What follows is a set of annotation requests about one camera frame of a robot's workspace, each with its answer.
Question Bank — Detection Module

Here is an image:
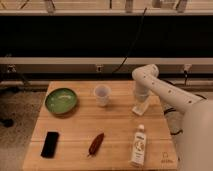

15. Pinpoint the white sponge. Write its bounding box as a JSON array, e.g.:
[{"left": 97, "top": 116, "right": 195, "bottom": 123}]
[{"left": 132, "top": 104, "right": 148, "bottom": 116}]

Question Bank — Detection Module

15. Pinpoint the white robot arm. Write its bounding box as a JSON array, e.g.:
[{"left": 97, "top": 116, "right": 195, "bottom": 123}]
[{"left": 132, "top": 64, "right": 213, "bottom": 171}]

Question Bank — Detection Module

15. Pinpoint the white ceramic cup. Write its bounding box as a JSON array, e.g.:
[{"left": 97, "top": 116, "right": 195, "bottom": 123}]
[{"left": 94, "top": 85, "right": 111, "bottom": 107}]

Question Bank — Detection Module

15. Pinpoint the white bottle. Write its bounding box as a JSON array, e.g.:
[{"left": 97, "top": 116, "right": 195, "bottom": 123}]
[{"left": 131, "top": 124, "right": 147, "bottom": 167}]

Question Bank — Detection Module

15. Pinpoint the wooden board table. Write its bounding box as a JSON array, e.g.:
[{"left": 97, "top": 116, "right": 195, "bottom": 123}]
[{"left": 22, "top": 81, "right": 178, "bottom": 171}]

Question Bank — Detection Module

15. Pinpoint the green bowl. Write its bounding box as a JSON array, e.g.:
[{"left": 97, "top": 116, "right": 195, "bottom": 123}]
[{"left": 45, "top": 88, "right": 78, "bottom": 115}]

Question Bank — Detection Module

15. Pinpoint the black phone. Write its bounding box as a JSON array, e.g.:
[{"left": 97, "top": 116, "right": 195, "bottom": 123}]
[{"left": 41, "top": 132, "right": 59, "bottom": 158}]

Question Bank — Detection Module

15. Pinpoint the black chair base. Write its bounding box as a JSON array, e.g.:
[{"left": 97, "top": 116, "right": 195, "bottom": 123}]
[{"left": 0, "top": 71, "right": 31, "bottom": 128}]

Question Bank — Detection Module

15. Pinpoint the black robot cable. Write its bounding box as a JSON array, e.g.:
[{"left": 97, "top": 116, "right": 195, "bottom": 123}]
[{"left": 163, "top": 93, "right": 208, "bottom": 136}]

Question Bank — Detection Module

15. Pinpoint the black hanging cable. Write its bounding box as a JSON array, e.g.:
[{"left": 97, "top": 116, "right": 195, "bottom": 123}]
[{"left": 111, "top": 7, "right": 148, "bottom": 74}]

